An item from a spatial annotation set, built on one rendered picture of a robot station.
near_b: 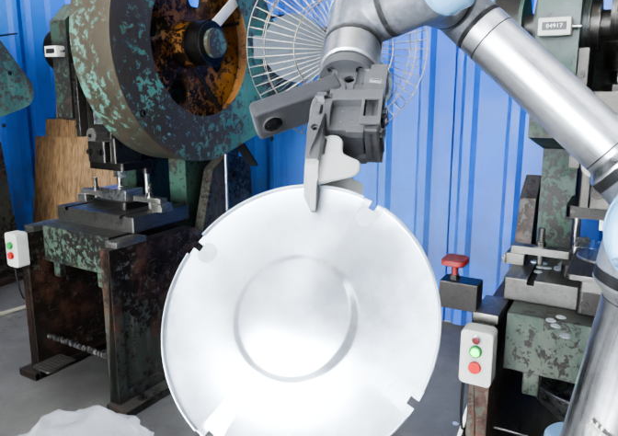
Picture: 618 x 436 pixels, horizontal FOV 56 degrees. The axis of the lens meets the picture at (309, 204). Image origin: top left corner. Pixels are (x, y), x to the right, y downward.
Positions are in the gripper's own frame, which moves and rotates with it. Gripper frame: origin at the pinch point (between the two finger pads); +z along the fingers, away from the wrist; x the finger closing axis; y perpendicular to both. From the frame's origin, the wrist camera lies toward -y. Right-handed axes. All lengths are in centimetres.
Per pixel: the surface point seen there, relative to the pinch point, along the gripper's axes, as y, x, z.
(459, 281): 21, 83, -33
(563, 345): 45, 86, -20
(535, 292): 40, 88, -34
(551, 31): 38, 42, -77
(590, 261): 50, 76, -37
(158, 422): -79, 154, -4
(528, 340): 37, 88, -21
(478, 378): 26, 88, -11
